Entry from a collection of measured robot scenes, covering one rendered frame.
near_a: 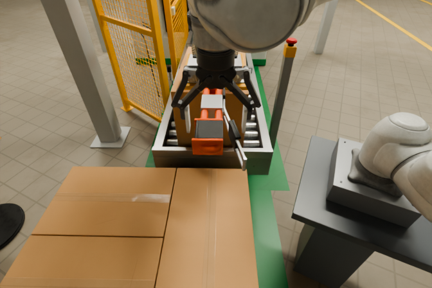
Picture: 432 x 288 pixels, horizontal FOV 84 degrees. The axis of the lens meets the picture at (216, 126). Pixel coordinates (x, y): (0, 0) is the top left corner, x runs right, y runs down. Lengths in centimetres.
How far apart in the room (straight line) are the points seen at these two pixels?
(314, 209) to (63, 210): 115
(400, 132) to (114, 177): 129
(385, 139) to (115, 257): 112
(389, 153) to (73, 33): 190
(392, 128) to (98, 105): 201
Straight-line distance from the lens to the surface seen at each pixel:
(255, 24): 23
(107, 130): 241
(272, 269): 173
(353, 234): 107
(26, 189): 247
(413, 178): 91
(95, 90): 218
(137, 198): 133
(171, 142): 156
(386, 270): 198
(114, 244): 124
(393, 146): 96
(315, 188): 113
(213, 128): 59
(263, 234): 181
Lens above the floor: 160
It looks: 40 degrees down
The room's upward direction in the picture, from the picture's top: straight up
